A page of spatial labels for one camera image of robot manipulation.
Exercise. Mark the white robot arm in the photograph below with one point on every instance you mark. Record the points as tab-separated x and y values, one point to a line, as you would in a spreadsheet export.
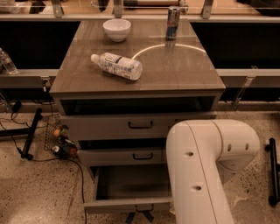
202	155

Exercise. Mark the clear plastic water bottle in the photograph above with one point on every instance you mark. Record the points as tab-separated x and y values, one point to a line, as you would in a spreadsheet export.
118	65

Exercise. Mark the black stand leg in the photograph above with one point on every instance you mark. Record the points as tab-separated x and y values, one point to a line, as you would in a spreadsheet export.
271	148
28	132

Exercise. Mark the grey middle drawer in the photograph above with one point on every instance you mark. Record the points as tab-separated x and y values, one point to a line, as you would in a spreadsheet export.
138	151

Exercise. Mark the grey top drawer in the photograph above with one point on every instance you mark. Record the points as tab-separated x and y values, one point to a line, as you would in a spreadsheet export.
126	126

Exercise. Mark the grey drawer cabinet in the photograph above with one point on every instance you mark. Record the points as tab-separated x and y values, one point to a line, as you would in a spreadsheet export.
177	76

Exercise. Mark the grey bottom drawer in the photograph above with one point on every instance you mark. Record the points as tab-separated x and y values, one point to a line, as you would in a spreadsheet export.
130	188

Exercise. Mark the black stand leg right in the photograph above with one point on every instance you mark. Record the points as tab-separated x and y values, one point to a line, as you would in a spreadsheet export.
271	148

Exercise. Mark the grey drawer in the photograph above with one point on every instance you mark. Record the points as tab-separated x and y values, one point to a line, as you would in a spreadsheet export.
126	126
138	151
130	188

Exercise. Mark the clear bottle at left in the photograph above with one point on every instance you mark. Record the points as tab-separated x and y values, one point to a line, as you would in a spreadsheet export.
7	63

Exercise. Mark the black stand leg left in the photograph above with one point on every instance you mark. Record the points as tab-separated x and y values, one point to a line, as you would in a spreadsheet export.
28	132

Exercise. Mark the blue silver drink can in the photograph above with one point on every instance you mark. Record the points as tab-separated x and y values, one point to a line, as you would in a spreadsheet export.
172	22

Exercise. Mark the wire basket with fruit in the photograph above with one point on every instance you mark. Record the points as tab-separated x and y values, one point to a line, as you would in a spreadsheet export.
56	139

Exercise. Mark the white ceramic bowl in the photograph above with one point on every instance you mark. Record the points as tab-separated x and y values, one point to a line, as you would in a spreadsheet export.
117	29

